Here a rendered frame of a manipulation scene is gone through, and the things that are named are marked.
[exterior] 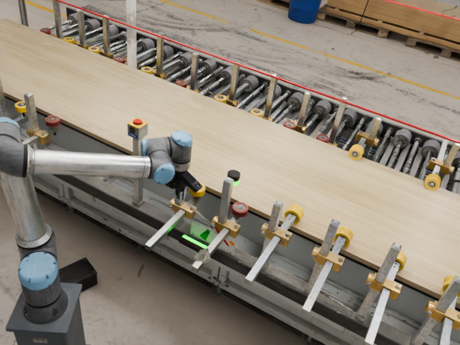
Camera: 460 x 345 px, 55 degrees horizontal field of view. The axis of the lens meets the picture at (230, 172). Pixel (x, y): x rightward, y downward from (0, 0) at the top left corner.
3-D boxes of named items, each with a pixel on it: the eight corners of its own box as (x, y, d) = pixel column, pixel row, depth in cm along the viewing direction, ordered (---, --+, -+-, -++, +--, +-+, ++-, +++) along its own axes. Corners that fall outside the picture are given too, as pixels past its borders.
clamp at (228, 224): (235, 239, 215) (236, 231, 212) (211, 226, 219) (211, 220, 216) (239, 232, 219) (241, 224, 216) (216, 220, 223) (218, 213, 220)
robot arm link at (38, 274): (24, 310, 185) (16, 283, 174) (22, 278, 197) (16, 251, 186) (63, 302, 190) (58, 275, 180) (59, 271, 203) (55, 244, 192)
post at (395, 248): (363, 321, 201) (400, 250, 172) (355, 317, 202) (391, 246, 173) (365, 315, 204) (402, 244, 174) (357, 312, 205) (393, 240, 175)
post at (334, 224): (310, 297, 210) (338, 225, 181) (303, 294, 211) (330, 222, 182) (313, 292, 213) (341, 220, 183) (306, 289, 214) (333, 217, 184)
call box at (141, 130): (139, 142, 212) (139, 128, 207) (127, 136, 214) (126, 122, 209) (148, 135, 217) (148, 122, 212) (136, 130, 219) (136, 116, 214)
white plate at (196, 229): (233, 257, 222) (235, 242, 215) (189, 234, 230) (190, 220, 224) (233, 255, 222) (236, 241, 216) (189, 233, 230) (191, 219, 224)
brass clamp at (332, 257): (337, 274, 192) (341, 266, 189) (309, 259, 197) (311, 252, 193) (342, 264, 197) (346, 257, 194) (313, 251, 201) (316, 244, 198)
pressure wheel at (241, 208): (240, 231, 223) (244, 214, 216) (226, 224, 225) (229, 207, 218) (248, 221, 229) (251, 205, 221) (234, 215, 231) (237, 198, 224)
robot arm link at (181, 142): (167, 129, 191) (189, 127, 194) (165, 153, 198) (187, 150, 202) (172, 142, 184) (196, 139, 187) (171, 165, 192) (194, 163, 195)
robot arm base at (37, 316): (61, 325, 193) (58, 311, 186) (16, 322, 191) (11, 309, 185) (73, 289, 207) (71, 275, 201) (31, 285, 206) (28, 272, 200)
